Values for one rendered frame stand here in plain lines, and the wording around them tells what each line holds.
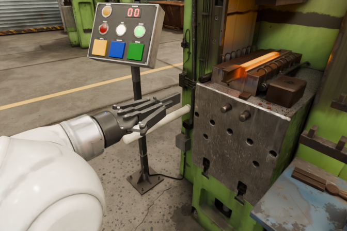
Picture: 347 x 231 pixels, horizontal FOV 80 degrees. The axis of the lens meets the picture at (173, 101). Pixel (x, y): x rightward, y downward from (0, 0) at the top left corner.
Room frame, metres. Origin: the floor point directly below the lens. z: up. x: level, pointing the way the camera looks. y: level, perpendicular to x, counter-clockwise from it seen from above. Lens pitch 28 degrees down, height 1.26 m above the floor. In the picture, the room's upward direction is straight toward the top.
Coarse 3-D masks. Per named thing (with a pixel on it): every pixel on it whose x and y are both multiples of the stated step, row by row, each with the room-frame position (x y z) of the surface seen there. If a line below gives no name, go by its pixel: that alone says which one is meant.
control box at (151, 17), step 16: (96, 16) 1.11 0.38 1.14; (112, 16) 1.07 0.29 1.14; (128, 16) 1.04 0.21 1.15; (144, 16) 1.01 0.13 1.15; (160, 16) 1.03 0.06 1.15; (96, 32) 1.06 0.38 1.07; (112, 32) 1.03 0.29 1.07; (128, 32) 1.00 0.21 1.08; (144, 32) 0.97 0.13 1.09; (160, 32) 1.02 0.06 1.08; (128, 48) 0.96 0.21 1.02; (144, 48) 0.93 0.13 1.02; (128, 64) 0.98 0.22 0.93; (144, 64) 0.90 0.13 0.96
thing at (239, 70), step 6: (270, 54) 0.90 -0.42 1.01; (276, 54) 0.90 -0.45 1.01; (252, 60) 0.81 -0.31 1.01; (258, 60) 0.81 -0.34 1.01; (264, 60) 0.83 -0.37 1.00; (234, 66) 0.71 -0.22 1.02; (240, 66) 0.71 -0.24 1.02; (246, 66) 0.74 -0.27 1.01; (252, 66) 0.76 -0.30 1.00; (228, 72) 0.65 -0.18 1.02; (234, 72) 0.69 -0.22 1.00; (240, 72) 0.71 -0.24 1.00; (228, 78) 0.67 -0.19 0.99; (234, 78) 0.69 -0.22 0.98
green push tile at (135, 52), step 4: (132, 44) 0.96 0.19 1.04; (136, 44) 0.95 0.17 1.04; (140, 44) 0.94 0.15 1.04; (132, 48) 0.95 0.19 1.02; (136, 48) 0.94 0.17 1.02; (140, 48) 0.93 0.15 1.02; (128, 52) 0.94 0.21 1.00; (132, 52) 0.94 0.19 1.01; (136, 52) 0.93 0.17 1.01; (140, 52) 0.92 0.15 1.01; (128, 56) 0.93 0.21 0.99; (132, 56) 0.93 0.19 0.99; (136, 56) 0.92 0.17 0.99; (140, 56) 0.91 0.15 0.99; (140, 60) 0.91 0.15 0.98
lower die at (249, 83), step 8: (280, 48) 1.03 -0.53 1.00; (240, 56) 0.96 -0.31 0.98; (248, 56) 0.96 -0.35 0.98; (256, 56) 0.93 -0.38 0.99; (280, 56) 0.91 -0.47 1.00; (296, 56) 0.92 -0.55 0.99; (224, 64) 0.84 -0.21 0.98; (232, 64) 0.81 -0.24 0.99; (240, 64) 0.81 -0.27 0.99; (264, 64) 0.80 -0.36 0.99; (272, 64) 0.80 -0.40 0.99; (280, 64) 0.80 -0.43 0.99; (288, 64) 0.85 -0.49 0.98; (216, 72) 0.80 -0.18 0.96; (248, 72) 0.72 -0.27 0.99; (256, 72) 0.72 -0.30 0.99; (264, 72) 0.72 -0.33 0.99; (216, 80) 0.80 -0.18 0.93; (240, 80) 0.72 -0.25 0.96; (248, 80) 0.70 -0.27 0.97; (256, 80) 0.68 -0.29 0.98; (232, 88) 0.74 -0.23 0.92; (240, 88) 0.72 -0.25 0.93; (248, 88) 0.69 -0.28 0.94; (256, 88) 0.67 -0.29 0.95
